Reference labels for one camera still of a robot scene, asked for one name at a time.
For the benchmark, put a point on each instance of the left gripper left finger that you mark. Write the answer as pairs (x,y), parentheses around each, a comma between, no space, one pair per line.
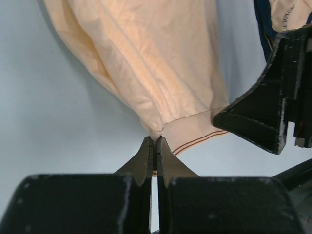
(117,203)

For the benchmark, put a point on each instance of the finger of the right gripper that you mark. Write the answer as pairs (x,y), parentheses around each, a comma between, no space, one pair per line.
(282,94)

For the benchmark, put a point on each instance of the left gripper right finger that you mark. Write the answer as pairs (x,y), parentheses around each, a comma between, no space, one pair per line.
(190,204)

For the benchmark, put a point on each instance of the peach boxer underwear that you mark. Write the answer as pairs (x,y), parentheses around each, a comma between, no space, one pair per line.
(159,57)

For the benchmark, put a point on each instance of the beige navy-trimmed underwear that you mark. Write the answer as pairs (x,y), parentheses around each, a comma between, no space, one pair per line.
(275,16)

